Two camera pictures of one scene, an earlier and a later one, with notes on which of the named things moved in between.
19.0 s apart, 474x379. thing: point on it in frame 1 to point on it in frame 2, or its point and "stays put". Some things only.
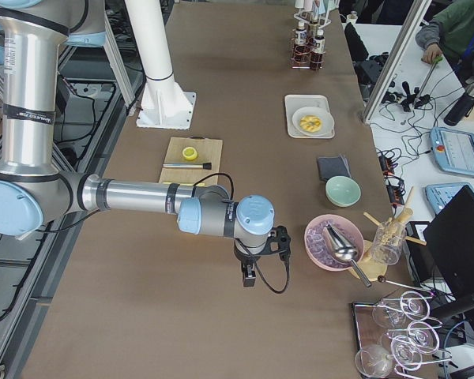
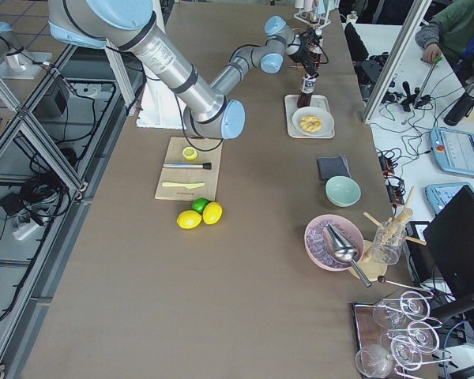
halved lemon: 189,153 stays put
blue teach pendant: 458,151 stays put
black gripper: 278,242 to 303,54
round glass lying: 374,361 stays put
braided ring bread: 310,123 stays put
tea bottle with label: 318,50 to 306,89
